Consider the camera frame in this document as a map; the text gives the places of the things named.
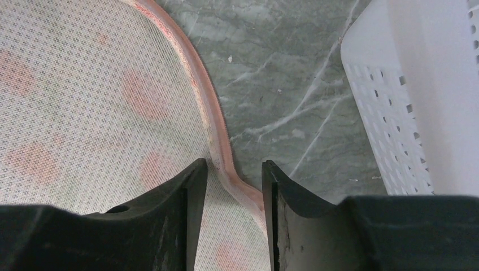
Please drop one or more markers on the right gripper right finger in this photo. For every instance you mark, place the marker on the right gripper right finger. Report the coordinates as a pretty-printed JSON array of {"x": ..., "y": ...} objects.
[{"x": 368, "y": 232}]

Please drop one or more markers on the white perforated plastic basket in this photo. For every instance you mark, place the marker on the white perforated plastic basket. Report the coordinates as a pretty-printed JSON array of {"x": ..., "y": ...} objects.
[{"x": 413, "y": 70}]

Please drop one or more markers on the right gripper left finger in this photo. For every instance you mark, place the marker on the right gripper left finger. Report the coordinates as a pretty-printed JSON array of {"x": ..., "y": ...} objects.
[{"x": 158, "y": 230}]

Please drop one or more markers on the floral pink mesh laundry bag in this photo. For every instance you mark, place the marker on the floral pink mesh laundry bag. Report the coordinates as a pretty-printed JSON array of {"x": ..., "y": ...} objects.
[{"x": 101, "y": 101}]

